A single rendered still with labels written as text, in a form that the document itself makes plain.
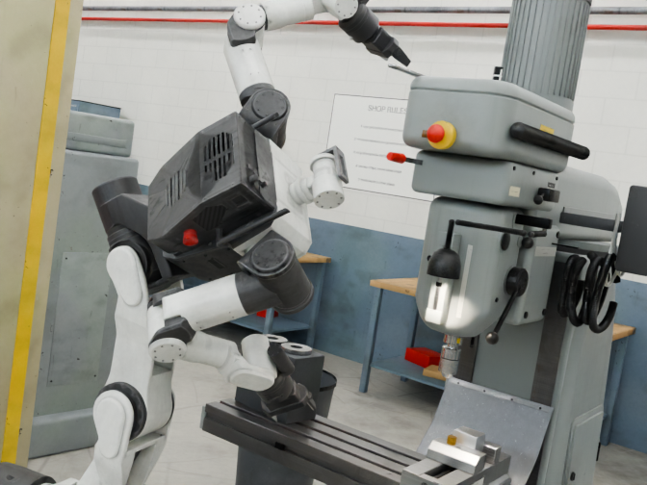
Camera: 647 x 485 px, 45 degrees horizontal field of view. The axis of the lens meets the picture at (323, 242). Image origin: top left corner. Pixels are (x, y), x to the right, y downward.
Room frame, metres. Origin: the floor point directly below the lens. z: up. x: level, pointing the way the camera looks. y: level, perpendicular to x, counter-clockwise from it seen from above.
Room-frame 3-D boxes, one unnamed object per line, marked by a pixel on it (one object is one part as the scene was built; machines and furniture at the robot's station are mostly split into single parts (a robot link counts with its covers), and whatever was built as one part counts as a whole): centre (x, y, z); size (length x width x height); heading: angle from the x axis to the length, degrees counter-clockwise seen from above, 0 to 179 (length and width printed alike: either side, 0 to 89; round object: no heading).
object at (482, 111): (1.90, -0.36, 1.81); 0.47 x 0.26 x 0.16; 145
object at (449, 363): (1.88, -0.35, 1.23); 0.05 x 0.05 x 0.05
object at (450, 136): (1.69, -0.22, 1.76); 0.06 x 0.02 x 0.06; 55
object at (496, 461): (1.81, -0.40, 1.00); 0.35 x 0.15 x 0.11; 145
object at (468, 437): (1.84, -0.42, 1.05); 0.06 x 0.05 x 0.06; 55
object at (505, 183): (1.92, -0.37, 1.68); 0.34 x 0.24 x 0.10; 145
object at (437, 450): (1.79, -0.38, 1.03); 0.12 x 0.06 x 0.04; 55
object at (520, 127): (1.83, -0.49, 1.79); 0.45 x 0.04 x 0.04; 145
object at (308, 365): (2.21, 0.07, 1.04); 0.22 x 0.12 x 0.20; 48
